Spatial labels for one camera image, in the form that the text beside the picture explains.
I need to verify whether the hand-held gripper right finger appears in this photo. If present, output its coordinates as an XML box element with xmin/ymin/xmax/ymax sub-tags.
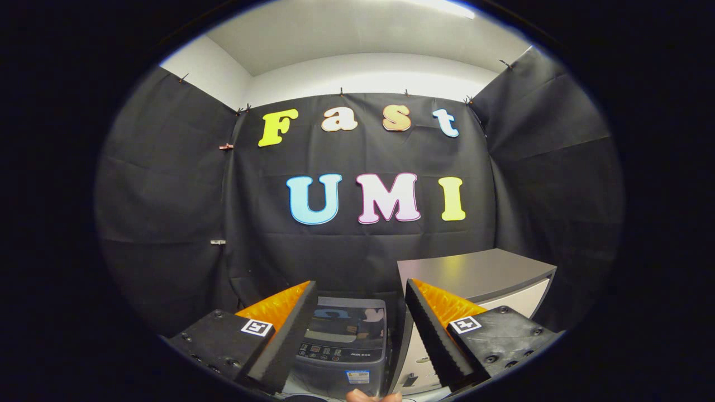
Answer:
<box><xmin>404</xmin><ymin>278</ymin><xmax>562</xmax><ymax>391</ymax></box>

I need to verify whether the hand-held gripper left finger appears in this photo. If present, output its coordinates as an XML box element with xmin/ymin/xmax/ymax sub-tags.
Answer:
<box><xmin>165</xmin><ymin>280</ymin><xmax>318</xmax><ymax>395</ymax></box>

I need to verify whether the grey washing machine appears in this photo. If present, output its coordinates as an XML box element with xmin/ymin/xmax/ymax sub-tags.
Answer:
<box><xmin>284</xmin><ymin>296</ymin><xmax>393</xmax><ymax>400</ymax></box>

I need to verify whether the beige cabinet with grey top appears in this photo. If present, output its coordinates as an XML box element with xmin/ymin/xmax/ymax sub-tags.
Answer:
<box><xmin>388</xmin><ymin>248</ymin><xmax>558</xmax><ymax>397</ymax></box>

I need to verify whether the black backdrop cloth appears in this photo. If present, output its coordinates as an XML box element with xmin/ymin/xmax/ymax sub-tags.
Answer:
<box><xmin>95</xmin><ymin>46</ymin><xmax>623</xmax><ymax>336</ymax></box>

